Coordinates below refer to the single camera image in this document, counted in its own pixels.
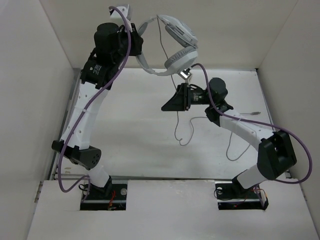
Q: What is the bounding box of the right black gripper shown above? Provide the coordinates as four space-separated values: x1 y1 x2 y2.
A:
161 82 214 111

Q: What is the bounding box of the grey headphone cable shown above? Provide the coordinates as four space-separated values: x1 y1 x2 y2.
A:
156 14 261 162

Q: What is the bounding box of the white over-ear headphones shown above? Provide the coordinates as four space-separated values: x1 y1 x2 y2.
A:
136 14 198 77

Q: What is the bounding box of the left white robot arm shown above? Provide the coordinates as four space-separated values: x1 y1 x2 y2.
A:
51 22 144 199

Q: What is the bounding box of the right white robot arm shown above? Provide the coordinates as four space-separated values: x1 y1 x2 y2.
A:
161 77 297 197

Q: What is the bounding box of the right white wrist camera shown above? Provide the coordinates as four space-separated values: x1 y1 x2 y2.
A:
178 68 193 85

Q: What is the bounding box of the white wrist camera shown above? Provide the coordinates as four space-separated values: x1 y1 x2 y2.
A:
109 4 133 21
178 68 193 85

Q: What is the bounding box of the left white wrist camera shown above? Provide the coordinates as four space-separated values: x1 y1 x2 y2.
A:
109 4 133 21

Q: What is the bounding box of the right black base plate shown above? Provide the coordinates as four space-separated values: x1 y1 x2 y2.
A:
213 181 269 211

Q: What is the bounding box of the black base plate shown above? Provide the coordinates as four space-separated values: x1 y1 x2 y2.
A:
213 181 269 211
78 179 128 211

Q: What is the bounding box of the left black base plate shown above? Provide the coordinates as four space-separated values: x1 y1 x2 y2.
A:
78 179 128 211

